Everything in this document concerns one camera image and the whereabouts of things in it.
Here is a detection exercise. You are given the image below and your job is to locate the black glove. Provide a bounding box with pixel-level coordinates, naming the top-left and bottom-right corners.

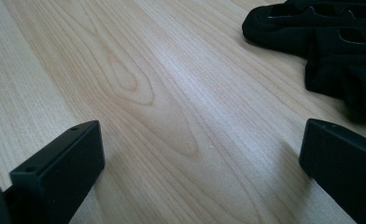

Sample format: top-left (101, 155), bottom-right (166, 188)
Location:
top-left (241, 0), bottom-right (366, 125)

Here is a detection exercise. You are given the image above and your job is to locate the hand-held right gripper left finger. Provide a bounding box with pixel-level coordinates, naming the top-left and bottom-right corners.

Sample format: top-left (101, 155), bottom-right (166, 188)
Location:
top-left (3, 120), bottom-right (106, 224)

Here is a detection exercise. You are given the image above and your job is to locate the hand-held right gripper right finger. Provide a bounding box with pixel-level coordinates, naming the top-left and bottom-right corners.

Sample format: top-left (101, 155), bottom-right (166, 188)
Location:
top-left (299, 119), bottom-right (366, 224)

